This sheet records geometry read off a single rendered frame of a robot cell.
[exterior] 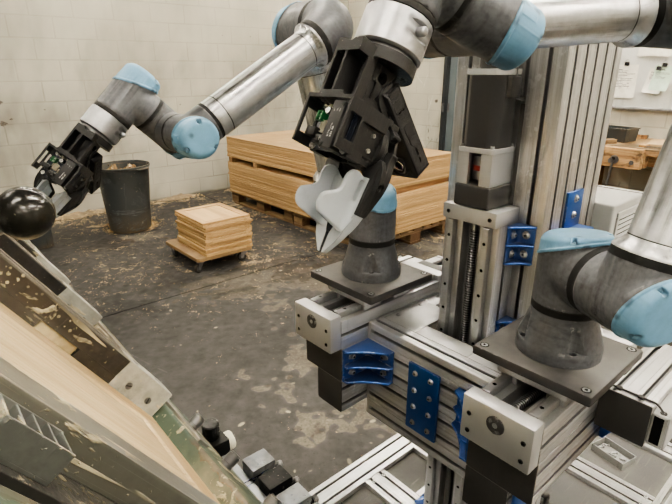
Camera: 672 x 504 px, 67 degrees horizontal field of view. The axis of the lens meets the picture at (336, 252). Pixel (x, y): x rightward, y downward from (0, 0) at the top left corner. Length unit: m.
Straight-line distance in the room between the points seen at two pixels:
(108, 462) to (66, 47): 5.74
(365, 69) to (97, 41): 5.78
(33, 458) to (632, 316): 0.72
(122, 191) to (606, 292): 4.72
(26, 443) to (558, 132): 0.98
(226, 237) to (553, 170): 3.28
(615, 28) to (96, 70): 5.71
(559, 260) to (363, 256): 0.49
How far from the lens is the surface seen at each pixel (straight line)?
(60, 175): 1.03
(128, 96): 1.06
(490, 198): 1.09
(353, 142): 0.50
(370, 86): 0.54
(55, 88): 6.12
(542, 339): 0.98
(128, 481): 0.58
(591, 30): 0.85
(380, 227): 1.20
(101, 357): 0.99
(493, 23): 0.61
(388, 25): 0.54
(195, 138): 0.95
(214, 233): 4.06
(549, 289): 0.95
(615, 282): 0.84
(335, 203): 0.51
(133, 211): 5.26
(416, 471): 1.94
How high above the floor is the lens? 1.53
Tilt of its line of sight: 20 degrees down
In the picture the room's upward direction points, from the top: straight up
